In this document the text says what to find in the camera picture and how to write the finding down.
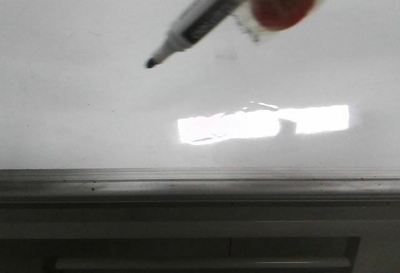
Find white black whiteboard marker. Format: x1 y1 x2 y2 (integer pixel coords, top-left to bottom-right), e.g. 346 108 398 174
144 0 338 69

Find white whiteboard with metal frame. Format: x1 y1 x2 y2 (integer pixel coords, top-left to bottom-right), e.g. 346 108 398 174
1 0 399 202

